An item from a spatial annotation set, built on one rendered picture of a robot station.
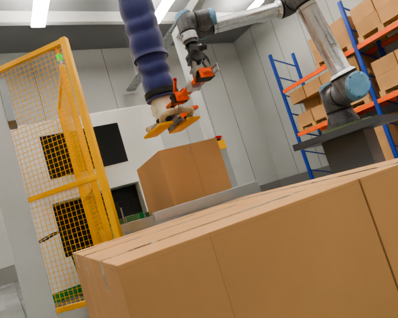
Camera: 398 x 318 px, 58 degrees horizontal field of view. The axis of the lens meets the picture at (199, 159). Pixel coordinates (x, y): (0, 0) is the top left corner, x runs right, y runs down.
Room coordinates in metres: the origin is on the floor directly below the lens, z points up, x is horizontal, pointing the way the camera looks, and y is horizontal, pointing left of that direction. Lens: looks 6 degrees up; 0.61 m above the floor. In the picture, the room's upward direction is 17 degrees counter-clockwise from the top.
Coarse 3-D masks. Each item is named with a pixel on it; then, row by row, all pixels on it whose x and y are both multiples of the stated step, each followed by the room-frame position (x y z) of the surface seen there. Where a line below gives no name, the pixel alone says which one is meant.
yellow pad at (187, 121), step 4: (196, 116) 2.25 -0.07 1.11; (184, 120) 2.24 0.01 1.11; (188, 120) 2.22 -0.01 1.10; (192, 120) 2.25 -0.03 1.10; (196, 120) 2.29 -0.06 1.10; (180, 124) 2.31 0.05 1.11; (184, 124) 2.32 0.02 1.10; (188, 124) 2.36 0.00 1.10; (176, 128) 2.38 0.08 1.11; (180, 128) 2.42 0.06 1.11; (184, 128) 2.47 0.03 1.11; (172, 132) 2.50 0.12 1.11
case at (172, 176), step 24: (192, 144) 2.18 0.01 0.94; (216, 144) 2.25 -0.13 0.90; (144, 168) 2.44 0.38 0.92; (168, 168) 2.10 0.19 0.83; (192, 168) 2.16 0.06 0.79; (216, 168) 2.23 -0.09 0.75; (144, 192) 2.60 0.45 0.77; (168, 192) 2.13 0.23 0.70; (192, 192) 2.15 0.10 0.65; (216, 192) 2.21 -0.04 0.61
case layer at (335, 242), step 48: (288, 192) 1.15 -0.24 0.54; (336, 192) 0.84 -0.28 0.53; (384, 192) 0.90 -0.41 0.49; (144, 240) 1.00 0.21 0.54; (192, 240) 0.68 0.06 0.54; (240, 240) 0.72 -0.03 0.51; (288, 240) 0.76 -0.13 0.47; (336, 240) 0.82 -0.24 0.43; (384, 240) 0.88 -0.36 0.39; (96, 288) 1.04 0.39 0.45; (144, 288) 0.63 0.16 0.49; (192, 288) 0.67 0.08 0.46; (240, 288) 0.71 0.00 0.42; (288, 288) 0.75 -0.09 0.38; (336, 288) 0.80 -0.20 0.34; (384, 288) 0.85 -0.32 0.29
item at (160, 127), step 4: (160, 124) 2.13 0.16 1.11; (164, 124) 2.15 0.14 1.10; (168, 124) 2.16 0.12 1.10; (156, 128) 2.18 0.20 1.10; (160, 128) 2.21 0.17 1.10; (164, 128) 2.25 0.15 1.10; (148, 132) 2.32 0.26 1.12; (152, 132) 2.28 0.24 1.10; (156, 132) 2.32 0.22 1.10; (160, 132) 2.37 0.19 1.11; (144, 136) 2.42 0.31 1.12; (148, 136) 2.38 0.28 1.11; (152, 136) 2.42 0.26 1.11; (156, 136) 2.46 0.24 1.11
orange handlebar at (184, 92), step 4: (204, 72) 1.75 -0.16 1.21; (208, 72) 1.75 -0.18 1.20; (192, 84) 1.88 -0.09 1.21; (184, 88) 1.96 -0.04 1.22; (180, 92) 2.03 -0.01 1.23; (184, 92) 1.99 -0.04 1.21; (188, 92) 2.00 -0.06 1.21; (192, 92) 2.02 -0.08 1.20; (180, 96) 2.05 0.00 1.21; (184, 96) 2.08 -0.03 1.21; (168, 104) 2.21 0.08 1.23; (168, 108) 2.25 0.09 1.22; (196, 108) 2.49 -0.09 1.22
